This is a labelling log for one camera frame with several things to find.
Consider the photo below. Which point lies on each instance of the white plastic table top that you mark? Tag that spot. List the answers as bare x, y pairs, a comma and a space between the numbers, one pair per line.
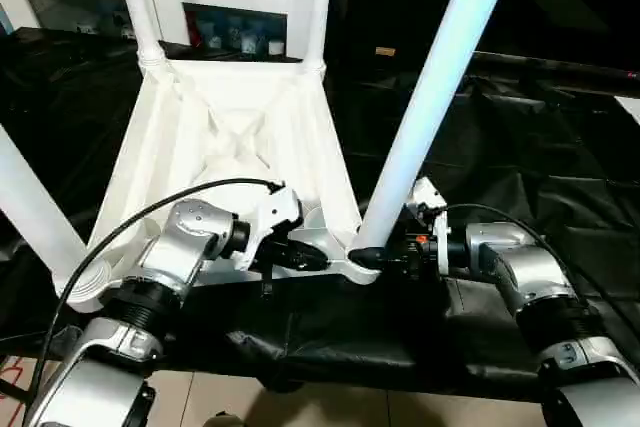
225, 97

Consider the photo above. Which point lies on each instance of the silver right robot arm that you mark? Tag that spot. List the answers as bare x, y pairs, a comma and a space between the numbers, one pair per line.
540, 272

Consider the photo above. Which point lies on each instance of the black mat cloth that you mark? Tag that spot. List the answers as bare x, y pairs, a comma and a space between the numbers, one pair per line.
500, 172

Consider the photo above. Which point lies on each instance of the dark rounded robot foot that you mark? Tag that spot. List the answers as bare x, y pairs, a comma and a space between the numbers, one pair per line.
227, 419

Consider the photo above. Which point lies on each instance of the small gold tag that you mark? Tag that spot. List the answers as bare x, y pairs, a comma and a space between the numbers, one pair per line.
385, 51

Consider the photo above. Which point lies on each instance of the white cup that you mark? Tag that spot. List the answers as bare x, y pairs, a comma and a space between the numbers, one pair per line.
275, 47
215, 42
248, 42

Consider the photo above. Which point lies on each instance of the red carton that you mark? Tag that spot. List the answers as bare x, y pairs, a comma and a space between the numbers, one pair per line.
192, 29

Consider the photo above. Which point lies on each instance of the white flat board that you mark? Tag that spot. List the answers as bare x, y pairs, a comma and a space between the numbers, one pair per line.
631, 109

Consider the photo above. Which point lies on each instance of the black tripod leg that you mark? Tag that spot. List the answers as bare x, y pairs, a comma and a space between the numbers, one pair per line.
10, 388

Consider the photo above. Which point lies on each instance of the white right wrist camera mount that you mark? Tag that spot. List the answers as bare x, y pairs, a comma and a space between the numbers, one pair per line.
427, 194

